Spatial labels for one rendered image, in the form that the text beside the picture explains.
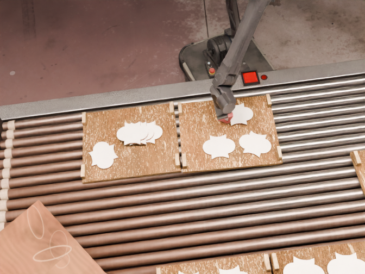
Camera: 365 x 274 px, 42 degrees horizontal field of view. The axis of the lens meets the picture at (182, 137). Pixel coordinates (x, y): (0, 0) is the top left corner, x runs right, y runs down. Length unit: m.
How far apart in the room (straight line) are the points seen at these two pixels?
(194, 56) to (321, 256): 1.82
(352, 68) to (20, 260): 1.64
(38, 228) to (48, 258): 0.12
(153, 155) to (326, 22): 2.24
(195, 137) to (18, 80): 1.99
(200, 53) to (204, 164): 1.43
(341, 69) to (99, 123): 1.14
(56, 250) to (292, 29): 2.60
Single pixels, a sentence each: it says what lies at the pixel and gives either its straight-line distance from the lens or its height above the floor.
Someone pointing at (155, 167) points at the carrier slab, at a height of 0.94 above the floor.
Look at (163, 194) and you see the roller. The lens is 1.92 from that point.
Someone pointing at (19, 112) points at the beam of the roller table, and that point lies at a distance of 2.31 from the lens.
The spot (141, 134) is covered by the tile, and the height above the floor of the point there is 0.96.
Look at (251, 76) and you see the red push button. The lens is 2.23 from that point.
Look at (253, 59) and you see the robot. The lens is 3.22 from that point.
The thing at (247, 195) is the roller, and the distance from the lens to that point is 1.91.
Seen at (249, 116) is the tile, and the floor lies 0.95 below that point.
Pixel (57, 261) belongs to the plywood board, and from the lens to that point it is 1.77.
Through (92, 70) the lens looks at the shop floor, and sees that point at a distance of 3.59.
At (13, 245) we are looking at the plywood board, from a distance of 1.85.
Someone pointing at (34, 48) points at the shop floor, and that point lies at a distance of 3.89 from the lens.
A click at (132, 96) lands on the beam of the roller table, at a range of 2.21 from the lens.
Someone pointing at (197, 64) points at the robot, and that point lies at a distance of 3.19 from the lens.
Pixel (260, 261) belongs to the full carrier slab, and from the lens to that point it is 1.80.
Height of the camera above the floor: 2.64
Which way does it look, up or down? 57 degrees down
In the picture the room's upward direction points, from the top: 7 degrees counter-clockwise
